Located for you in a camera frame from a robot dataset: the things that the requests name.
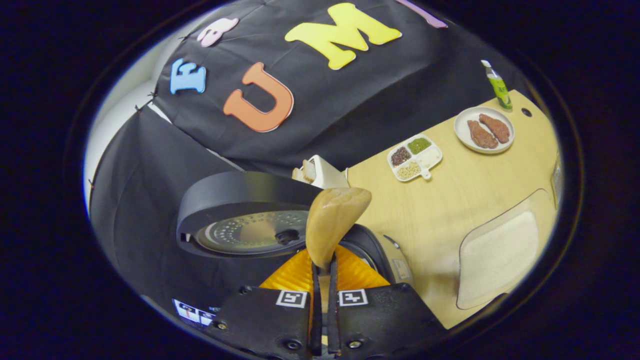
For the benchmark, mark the brown meat piece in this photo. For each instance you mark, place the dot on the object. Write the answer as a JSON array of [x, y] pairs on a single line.
[[495, 128], [482, 135]]

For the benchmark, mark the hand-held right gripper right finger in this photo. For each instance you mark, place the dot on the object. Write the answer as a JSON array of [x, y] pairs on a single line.
[[333, 310]]

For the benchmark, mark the white toaster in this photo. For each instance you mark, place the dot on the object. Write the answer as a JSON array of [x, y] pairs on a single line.
[[330, 175]]

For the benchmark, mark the white divided dish of beans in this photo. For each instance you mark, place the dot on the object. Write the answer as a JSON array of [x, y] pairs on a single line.
[[427, 159]]

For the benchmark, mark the white labelled box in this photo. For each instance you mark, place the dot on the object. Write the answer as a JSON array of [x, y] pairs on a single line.
[[192, 312]]

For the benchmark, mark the white round plate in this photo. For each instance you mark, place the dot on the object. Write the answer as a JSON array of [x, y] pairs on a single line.
[[462, 117]]

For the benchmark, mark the toast slice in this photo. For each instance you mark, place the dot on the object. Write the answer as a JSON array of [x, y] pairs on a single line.
[[309, 169], [298, 175]]

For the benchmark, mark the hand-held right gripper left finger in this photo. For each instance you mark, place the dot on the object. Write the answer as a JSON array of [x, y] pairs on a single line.
[[316, 310]]

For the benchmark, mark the green label drink bottle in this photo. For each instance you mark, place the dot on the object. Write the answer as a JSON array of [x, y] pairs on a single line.
[[499, 90]]

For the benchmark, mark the black silver rice cooker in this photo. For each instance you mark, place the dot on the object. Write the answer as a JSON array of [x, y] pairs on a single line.
[[240, 195]]

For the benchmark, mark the wooden spoon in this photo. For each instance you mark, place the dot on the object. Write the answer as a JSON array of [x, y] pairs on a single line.
[[335, 215]]

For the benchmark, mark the clear tray of white rice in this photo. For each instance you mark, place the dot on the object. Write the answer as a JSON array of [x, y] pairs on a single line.
[[500, 255]]

